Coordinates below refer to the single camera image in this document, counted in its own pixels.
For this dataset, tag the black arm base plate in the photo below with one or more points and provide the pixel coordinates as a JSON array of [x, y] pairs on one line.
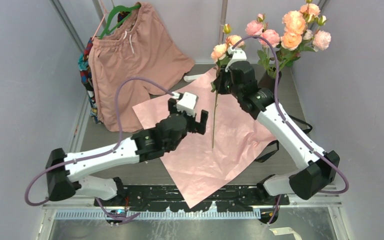
[[192, 198]]

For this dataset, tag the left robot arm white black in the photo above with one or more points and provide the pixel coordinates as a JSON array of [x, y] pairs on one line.
[[70, 174]]

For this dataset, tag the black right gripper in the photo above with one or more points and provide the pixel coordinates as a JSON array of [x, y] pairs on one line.
[[226, 84]]

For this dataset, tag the peach rose bud stem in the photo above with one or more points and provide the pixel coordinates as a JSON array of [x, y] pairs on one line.
[[220, 56]]

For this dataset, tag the orange pink rose stem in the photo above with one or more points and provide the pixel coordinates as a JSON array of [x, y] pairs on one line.
[[310, 11]]

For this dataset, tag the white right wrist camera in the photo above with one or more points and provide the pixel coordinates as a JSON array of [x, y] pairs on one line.
[[236, 55]]

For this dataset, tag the pink wrapping paper sheet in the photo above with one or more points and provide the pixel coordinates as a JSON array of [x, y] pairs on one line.
[[239, 140]]

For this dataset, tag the colourful patterned garment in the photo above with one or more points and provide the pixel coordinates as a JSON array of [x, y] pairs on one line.
[[87, 80]]

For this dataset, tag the pink artificial rose stem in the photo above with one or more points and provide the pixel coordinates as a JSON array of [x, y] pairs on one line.
[[314, 41]]

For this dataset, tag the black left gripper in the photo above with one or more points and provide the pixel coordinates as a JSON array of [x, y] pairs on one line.
[[189, 120]]

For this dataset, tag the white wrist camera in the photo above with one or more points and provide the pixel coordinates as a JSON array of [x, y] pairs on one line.
[[236, 55], [186, 103]]

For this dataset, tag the black ribbon gold lettering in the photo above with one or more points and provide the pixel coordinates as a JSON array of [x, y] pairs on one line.
[[264, 157]]

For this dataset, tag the pink clothes hanger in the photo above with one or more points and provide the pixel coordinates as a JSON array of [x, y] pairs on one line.
[[102, 12]]

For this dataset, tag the black cylindrical vase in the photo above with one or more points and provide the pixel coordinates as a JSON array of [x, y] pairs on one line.
[[267, 82]]

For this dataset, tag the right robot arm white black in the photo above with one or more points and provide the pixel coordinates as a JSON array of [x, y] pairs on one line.
[[316, 168]]

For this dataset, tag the aluminium rail frame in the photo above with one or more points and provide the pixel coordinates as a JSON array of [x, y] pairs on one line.
[[161, 212]]

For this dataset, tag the pink shorts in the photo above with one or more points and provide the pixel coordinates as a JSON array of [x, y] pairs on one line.
[[140, 47]]

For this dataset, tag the white clothes rack stand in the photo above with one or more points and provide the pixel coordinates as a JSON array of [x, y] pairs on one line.
[[221, 34]]

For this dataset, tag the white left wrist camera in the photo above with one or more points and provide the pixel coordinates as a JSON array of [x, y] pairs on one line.
[[186, 103]]

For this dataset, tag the green clothes hanger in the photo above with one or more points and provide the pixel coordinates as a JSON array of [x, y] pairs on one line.
[[108, 29]]

